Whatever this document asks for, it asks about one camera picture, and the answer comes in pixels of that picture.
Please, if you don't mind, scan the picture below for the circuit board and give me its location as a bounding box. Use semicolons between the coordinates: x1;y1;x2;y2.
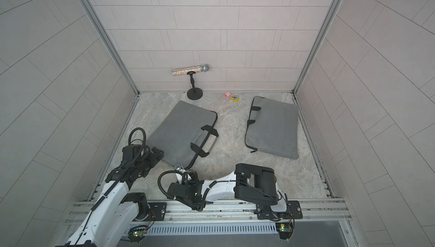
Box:
275;222;294;240
128;225;148;244

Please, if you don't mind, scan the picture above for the small yellow blue toy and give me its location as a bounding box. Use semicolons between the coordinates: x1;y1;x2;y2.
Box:
231;95;239;102

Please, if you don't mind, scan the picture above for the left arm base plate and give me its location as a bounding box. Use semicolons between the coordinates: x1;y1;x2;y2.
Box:
134;202;167;222

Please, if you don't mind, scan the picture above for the black microphone stand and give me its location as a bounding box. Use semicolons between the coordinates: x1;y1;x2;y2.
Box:
187;71;203;101

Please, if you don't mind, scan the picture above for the glitter microphone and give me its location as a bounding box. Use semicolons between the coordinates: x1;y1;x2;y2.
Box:
172;64;209;76

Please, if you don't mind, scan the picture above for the left circuit board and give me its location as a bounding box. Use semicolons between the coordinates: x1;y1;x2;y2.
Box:
128;225;148;244

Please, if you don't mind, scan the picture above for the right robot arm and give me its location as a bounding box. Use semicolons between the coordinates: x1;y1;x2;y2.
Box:
157;163;293;222

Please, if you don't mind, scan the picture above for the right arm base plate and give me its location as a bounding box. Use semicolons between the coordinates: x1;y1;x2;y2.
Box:
254;198;303;222

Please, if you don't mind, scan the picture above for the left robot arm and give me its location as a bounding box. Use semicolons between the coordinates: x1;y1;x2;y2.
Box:
64;144;164;247

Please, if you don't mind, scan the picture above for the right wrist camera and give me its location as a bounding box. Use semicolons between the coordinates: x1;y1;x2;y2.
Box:
173;165;186;184

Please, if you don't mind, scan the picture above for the grey laptop bag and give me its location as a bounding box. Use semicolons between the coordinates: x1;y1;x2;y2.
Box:
245;96;299;160
147;101;219;169

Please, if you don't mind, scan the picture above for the aluminium mounting rail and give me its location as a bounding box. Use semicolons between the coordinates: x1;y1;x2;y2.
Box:
61;198;352;225

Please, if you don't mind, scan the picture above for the right circuit board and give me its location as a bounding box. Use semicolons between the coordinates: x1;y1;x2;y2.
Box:
275;222;294;240

